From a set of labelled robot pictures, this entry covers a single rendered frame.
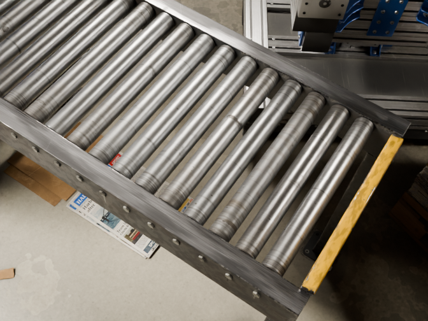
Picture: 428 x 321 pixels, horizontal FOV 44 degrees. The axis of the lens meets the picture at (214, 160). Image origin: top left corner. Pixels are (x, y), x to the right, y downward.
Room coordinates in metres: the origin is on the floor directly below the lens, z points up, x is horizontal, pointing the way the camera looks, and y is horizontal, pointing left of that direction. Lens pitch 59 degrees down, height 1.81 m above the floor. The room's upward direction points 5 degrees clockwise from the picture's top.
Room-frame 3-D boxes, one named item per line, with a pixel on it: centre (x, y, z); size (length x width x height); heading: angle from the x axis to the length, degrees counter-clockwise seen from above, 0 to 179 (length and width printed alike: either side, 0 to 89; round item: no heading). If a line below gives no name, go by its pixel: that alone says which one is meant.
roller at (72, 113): (0.85, 0.27, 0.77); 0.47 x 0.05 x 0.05; 151
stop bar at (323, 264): (0.51, -0.31, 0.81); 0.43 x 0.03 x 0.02; 151
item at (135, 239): (0.87, 0.29, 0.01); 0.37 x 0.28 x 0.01; 61
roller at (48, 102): (0.88, 0.32, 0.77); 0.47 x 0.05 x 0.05; 151
